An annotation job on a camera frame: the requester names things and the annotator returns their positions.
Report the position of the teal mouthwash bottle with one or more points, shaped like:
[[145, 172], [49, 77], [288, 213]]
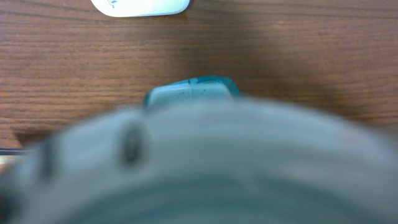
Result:
[[198, 152]]

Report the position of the white barcode scanner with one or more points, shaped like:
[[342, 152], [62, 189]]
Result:
[[140, 8]]

